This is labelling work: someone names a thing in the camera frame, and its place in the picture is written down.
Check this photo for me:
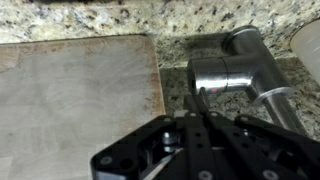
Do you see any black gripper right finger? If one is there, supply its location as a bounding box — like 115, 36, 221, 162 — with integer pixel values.
199, 88, 320, 180

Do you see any chrome faucet lever handle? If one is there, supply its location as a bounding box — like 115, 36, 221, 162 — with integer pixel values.
186, 56, 230, 101

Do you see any wooden cutting board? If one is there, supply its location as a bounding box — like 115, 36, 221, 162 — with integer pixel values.
0, 34, 166, 180

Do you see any chrome gooseneck faucet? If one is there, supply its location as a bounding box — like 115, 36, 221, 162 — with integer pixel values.
221, 24, 309, 137

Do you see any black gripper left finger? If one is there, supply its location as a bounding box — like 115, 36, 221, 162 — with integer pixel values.
91, 94, 214, 180

